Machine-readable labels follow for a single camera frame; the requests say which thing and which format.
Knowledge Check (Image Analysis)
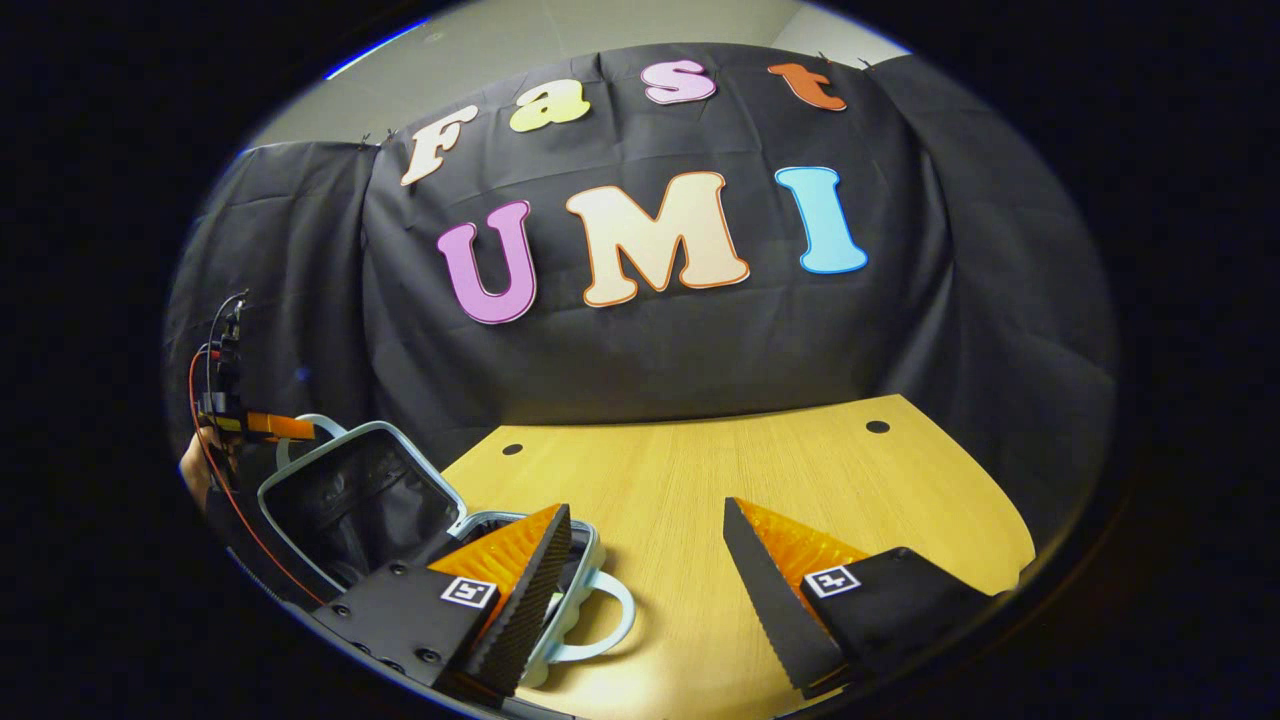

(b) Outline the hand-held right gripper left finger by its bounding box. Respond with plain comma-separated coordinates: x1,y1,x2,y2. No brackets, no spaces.
310,503,573,701

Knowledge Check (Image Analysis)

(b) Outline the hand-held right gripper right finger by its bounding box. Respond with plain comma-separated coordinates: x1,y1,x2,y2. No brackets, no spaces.
722,497,1003,701

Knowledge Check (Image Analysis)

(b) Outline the light blue suitcase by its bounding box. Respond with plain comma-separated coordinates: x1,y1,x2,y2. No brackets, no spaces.
256,412,639,693

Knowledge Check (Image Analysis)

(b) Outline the black backdrop cloth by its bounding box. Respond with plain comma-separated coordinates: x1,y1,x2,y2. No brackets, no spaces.
165,42,1119,606

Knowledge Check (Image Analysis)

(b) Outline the black cable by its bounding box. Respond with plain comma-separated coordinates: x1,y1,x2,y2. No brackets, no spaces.
204,289,251,401

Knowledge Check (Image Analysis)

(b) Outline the red cable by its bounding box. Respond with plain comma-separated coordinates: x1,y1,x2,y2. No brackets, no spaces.
187,343,329,608

